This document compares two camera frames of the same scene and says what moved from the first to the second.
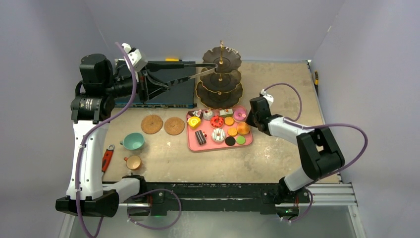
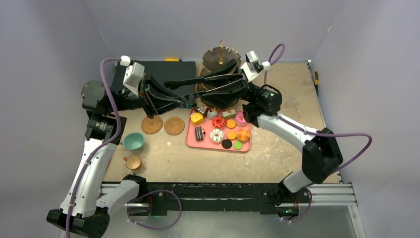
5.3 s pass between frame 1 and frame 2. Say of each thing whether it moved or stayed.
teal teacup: stayed
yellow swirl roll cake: moved
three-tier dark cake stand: stayed
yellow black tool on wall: stayed
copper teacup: stayed
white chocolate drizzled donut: stayed
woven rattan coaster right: stayed
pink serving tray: moved
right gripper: moved
